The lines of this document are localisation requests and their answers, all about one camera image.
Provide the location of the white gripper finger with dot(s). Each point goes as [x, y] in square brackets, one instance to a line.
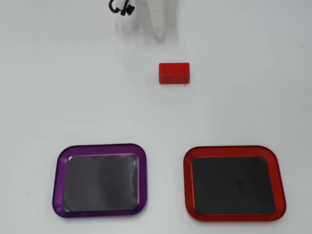
[158, 17]

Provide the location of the red textured block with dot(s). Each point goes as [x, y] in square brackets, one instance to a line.
[174, 73]

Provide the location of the black screw knob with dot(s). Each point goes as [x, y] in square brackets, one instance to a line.
[127, 10]

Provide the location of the purple metal tray black mat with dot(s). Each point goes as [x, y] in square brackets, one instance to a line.
[100, 181]

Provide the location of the red metal tray black mat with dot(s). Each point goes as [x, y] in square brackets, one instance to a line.
[234, 185]

